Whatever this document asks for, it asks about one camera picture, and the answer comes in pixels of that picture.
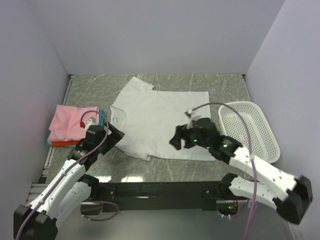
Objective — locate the white t shirt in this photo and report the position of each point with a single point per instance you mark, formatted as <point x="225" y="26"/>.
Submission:
<point x="148" y="119"/>

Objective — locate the white perforated plastic basket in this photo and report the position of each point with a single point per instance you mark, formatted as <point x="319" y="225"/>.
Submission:
<point x="263" y="142"/>

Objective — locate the teal folded t shirt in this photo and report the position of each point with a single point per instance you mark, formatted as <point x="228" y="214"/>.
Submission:
<point x="101" y="121"/>

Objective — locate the pink folded t shirt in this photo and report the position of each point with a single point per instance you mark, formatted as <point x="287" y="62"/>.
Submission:
<point x="65" y="125"/>

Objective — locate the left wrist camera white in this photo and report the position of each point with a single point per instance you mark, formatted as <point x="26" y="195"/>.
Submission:
<point x="90" y="122"/>

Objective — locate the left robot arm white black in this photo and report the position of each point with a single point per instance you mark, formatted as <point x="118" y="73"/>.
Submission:
<point x="43" y="216"/>

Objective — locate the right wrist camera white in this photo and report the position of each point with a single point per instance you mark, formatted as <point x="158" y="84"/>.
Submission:
<point x="193" y="116"/>

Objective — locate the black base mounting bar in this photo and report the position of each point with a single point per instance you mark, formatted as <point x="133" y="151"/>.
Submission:
<point x="106" y="197"/>

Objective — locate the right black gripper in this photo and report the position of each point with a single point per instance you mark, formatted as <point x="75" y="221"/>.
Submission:
<point x="182" y="132"/>

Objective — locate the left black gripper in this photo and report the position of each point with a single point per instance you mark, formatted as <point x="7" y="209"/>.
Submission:
<point x="113" y="138"/>

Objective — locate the orange folded t shirt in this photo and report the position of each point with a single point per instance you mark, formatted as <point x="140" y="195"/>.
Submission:
<point x="64" y="143"/>

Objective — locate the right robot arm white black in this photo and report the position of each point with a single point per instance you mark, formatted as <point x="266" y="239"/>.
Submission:
<point x="289" y="195"/>

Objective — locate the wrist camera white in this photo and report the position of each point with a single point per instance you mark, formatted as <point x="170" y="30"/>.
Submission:
<point x="193" y="116"/>
<point x="90" y="122"/>

